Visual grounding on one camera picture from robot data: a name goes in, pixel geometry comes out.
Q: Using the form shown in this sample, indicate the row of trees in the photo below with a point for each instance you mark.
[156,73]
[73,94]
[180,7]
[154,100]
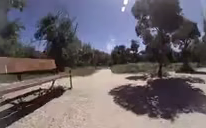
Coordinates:
[104,55]

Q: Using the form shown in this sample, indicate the dry grass patch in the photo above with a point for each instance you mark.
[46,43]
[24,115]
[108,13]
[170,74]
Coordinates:
[137,67]

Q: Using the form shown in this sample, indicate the pale sandy gravel path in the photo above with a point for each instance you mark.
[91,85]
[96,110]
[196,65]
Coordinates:
[91,100]

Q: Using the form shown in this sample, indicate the large leafy tree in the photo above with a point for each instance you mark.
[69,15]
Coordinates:
[57,36]

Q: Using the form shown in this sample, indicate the tall tree with dark trunk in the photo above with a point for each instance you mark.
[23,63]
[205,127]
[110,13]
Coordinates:
[161,30]

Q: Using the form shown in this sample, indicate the wooden park bench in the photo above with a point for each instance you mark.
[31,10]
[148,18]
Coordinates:
[21,71]

